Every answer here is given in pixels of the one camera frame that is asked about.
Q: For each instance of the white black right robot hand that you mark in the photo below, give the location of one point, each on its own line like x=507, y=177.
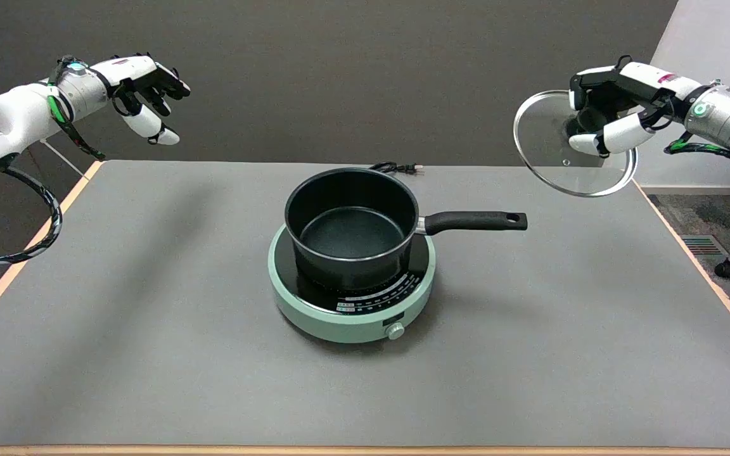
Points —
x=637, y=73

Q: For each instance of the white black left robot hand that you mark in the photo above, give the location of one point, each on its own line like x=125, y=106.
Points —
x=130, y=66

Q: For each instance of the glass pot lid black knob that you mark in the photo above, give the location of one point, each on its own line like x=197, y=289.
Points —
x=549, y=152

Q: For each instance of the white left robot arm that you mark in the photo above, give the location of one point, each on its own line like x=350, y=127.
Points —
x=16, y=114

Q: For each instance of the thin white rod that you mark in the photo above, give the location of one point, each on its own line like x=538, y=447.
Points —
x=61, y=158

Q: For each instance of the floor vent grille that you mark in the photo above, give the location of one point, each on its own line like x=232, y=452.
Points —
x=704, y=246

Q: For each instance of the mint green induction cooker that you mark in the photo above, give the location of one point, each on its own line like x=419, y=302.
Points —
x=339, y=323

